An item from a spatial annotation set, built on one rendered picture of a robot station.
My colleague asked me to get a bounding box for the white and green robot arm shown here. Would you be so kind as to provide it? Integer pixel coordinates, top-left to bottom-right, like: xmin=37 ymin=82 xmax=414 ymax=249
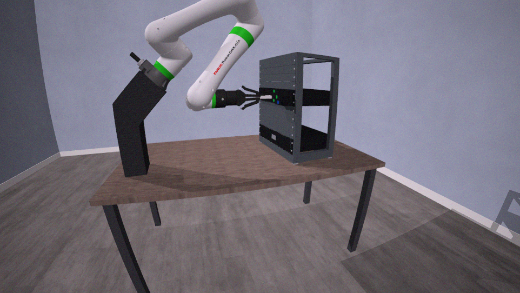
xmin=130 ymin=0 xmax=264 ymax=111

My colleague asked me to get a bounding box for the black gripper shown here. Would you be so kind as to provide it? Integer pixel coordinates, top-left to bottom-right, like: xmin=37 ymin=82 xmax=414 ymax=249
xmin=226 ymin=85 xmax=272 ymax=110

